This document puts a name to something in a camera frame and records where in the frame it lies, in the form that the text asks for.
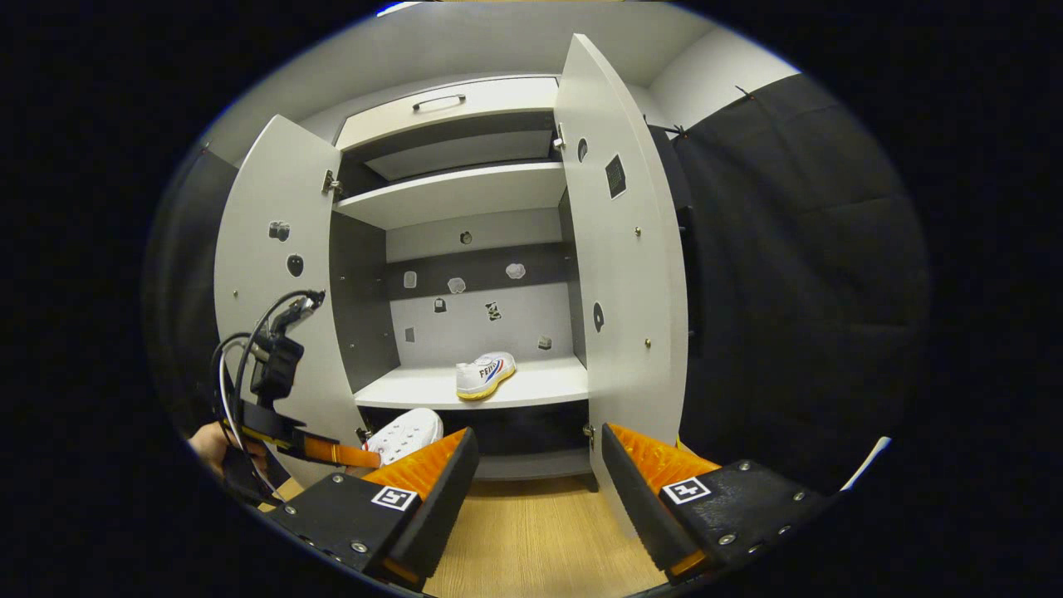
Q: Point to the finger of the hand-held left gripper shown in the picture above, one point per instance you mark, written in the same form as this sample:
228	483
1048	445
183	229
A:
340	453

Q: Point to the white cabinet drawer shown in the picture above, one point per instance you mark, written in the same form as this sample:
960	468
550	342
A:
498	100

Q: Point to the black backdrop cloth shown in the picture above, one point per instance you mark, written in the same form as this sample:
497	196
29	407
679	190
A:
789	291

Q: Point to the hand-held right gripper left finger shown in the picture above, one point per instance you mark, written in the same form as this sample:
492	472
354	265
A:
436	515

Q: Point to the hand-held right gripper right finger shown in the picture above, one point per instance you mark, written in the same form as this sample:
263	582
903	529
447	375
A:
639	515

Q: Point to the long ceiling light panel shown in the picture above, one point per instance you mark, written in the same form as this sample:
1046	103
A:
399	8

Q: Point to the white shoe red blue stripes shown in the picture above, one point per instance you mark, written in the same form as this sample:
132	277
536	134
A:
482	378
411	432

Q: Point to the white cabinet door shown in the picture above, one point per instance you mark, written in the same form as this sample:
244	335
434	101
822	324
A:
623	274
274	191

